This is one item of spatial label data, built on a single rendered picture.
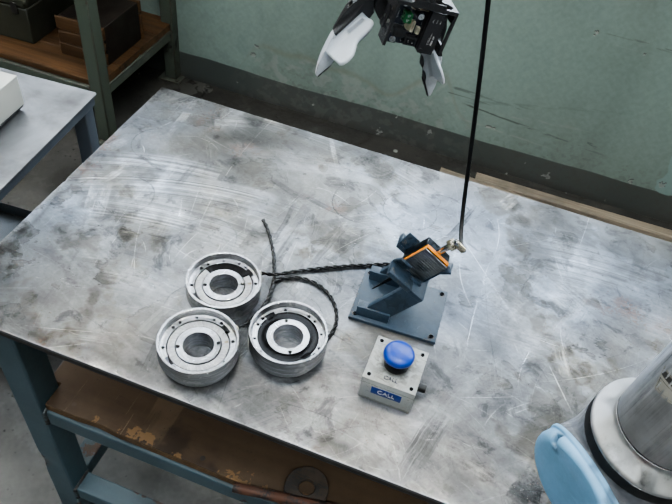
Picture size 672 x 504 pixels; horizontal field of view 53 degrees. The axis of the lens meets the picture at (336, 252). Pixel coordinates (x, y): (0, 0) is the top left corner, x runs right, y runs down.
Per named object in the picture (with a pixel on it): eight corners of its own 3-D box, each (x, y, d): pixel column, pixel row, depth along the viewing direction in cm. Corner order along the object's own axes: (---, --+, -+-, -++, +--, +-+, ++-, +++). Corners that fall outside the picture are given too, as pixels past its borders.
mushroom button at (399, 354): (374, 379, 87) (380, 357, 84) (383, 356, 90) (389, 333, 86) (404, 390, 86) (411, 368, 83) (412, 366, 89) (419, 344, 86)
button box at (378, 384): (357, 395, 88) (362, 375, 85) (373, 354, 93) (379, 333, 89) (416, 417, 87) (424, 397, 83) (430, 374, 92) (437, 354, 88)
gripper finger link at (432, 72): (436, 116, 83) (419, 54, 76) (424, 90, 87) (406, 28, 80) (461, 107, 83) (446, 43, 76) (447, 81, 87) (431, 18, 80)
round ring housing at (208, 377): (186, 406, 84) (184, 388, 82) (143, 350, 89) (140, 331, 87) (254, 364, 90) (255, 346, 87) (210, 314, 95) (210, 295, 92)
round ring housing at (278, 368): (340, 357, 92) (344, 339, 89) (277, 395, 87) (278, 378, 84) (295, 307, 97) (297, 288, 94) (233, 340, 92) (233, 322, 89)
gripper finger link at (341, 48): (307, 80, 76) (373, 28, 73) (299, 53, 80) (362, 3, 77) (324, 97, 78) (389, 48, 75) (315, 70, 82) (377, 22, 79)
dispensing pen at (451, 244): (364, 273, 99) (449, 223, 88) (384, 290, 100) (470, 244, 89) (360, 283, 97) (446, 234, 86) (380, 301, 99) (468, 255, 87)
